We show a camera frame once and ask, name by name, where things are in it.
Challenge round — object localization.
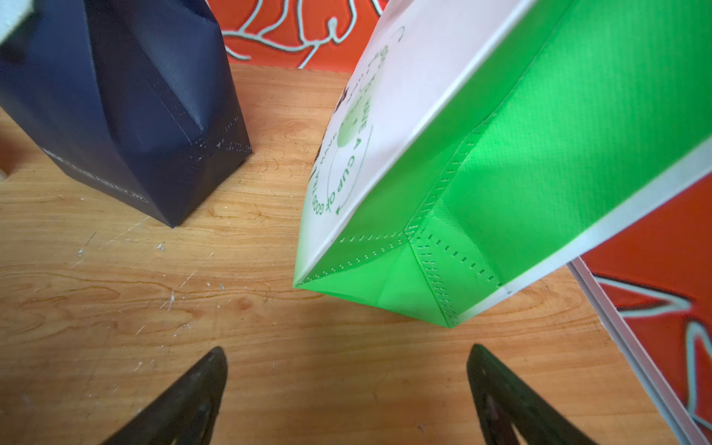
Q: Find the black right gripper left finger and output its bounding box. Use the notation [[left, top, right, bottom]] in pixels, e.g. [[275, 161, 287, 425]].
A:
[[104, 347, 228, 444]]

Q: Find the green and white tote bag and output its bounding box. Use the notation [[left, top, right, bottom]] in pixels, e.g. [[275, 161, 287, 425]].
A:
[[293, 1, 711, 327]]

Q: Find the small navy paper bag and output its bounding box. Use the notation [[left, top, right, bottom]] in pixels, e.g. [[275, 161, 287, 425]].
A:
[[1, 1, 252, 227]]

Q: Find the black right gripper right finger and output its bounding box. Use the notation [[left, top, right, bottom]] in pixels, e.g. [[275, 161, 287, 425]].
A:
[[467, 344, 593, 444]]

